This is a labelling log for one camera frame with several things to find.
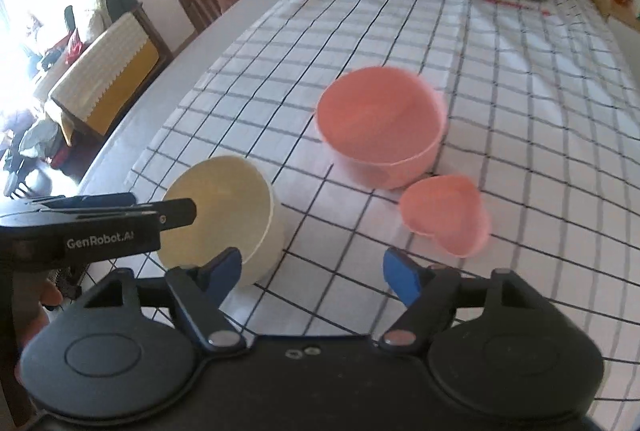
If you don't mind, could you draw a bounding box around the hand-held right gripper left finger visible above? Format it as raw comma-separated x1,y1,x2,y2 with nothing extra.
82,247,248,354

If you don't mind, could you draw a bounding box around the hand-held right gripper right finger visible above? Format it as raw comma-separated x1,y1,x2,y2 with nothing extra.
377,247,543,354

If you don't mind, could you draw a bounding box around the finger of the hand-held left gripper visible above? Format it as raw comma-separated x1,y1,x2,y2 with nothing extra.
154,198,197,230
0,192,137,212

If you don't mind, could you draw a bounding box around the cream bowl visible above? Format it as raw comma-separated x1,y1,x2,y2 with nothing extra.
157,156,286,287

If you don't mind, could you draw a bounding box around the pink heart-shaped dish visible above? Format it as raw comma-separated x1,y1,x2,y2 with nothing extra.
399,176,491,259

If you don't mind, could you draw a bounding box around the pink bowl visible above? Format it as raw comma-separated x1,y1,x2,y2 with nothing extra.
316,67,447,190

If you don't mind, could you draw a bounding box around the person's left hand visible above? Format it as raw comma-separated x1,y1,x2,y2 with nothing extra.
19,280,62,349

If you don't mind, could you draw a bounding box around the sofa with cream yellow cover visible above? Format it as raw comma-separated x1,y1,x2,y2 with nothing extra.
47,6,173,144

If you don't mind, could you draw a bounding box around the white checked tablecloth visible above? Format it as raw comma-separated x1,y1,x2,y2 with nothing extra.
125,0,640,362

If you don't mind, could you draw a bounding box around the thin red stick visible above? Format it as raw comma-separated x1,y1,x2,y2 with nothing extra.
482,0,551,16

